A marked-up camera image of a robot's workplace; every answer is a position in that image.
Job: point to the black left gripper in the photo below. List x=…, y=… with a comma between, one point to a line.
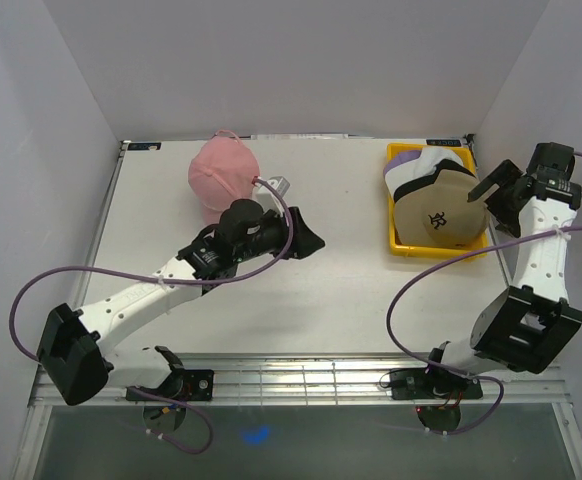
x=304, y=241

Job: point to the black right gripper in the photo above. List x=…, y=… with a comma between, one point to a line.
x=506, y=176

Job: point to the black baseball cap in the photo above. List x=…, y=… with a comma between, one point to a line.
x=428, y=180

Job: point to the beige baseball cap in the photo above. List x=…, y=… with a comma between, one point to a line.
x=439, y=215

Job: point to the pink baseball cap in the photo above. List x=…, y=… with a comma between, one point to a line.
x=222, y=172

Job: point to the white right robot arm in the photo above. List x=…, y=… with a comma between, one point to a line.
x=531, y=321

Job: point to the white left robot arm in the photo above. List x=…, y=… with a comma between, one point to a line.
x=79, y=348

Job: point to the yellow plastic bin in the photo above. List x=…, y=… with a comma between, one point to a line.
x=396, y=246

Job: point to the white baseball cap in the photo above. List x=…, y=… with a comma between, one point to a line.
x=430, y=158

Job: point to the lavender baseball cap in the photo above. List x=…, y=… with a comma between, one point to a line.
x=403, y=157

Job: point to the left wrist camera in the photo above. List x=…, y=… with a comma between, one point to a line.
x=269, y=197

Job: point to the aluminium frame rail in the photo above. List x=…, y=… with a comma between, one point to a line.
x=314, y=381

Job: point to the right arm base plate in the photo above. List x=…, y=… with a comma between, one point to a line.
x=427, y=383

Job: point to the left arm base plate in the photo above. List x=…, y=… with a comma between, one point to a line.
x=191, y=385

